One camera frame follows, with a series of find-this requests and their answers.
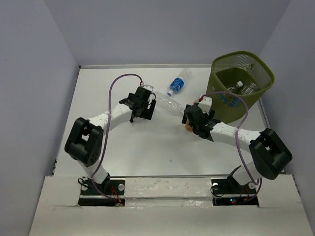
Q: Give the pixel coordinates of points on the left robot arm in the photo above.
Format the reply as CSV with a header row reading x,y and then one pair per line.
x,y
85,140

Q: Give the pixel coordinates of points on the white foam strip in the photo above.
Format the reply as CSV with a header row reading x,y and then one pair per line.
x,y
168,192

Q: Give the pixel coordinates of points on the blue label bottle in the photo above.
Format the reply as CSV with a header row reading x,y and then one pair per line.
x,y
249,89
230,100
179,82

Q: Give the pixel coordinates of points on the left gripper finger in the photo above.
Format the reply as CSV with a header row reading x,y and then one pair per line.
x,y
148,112
134,116

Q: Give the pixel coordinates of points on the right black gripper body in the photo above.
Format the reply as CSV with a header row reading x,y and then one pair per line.
x,y
210,115

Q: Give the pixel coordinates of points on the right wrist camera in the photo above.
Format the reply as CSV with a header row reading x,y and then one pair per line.
x,y
205,103

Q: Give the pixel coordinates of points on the clear unlabelled bottle far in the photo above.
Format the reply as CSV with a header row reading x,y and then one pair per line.
x,y
168,104

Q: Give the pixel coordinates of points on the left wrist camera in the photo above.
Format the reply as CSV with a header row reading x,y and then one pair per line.
x,y
148,87

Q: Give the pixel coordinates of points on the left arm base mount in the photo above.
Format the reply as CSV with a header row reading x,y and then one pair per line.
x,y
113,196

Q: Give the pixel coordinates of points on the orange juice bottle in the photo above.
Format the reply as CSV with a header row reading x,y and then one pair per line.
x,y
187,126

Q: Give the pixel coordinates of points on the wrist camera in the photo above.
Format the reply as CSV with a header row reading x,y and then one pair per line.
x,y
205,103
148,87

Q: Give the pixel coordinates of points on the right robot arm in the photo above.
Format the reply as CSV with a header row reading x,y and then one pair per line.
x,y
269,154

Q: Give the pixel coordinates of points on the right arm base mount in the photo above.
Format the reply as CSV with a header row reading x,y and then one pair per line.
x,y
235,195

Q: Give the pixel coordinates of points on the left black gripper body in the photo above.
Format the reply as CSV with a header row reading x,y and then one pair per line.
x,y
144,108

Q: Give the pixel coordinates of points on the green mesh waste bin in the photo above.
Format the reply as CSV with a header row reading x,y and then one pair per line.
x,y
237,81

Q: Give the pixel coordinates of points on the clear crushed bottle white cap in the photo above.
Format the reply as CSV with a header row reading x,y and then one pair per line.
x,y
235,87

